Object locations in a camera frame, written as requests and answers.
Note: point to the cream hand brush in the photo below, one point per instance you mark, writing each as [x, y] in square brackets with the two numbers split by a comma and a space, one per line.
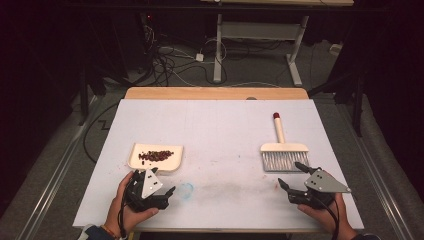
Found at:
[283, 156]

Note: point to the white table frame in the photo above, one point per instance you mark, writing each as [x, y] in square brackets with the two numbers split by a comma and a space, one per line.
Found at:
[260, 30]

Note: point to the person's left hand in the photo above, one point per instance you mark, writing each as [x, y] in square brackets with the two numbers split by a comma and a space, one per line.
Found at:
[116, 213]

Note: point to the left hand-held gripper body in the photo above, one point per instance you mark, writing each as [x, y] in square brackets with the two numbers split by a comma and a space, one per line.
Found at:
[151, 185]

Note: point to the person's right hand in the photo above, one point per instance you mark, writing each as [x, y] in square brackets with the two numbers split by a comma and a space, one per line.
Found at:
[325, 215]

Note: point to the cream plastic dustpan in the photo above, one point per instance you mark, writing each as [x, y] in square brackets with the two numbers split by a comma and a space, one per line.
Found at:
[166, 163]

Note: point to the white power adapter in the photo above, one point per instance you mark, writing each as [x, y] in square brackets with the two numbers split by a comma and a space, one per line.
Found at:
[199, 57]

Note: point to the black metal stand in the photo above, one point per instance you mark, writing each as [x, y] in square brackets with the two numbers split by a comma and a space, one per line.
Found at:
[88, 93]
[353, 100]

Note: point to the pile of red beans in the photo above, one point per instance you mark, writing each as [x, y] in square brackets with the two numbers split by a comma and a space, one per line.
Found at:
[156, 155]

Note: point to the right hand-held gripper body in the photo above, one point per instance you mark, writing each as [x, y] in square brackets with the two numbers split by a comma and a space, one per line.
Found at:
[323, 183]

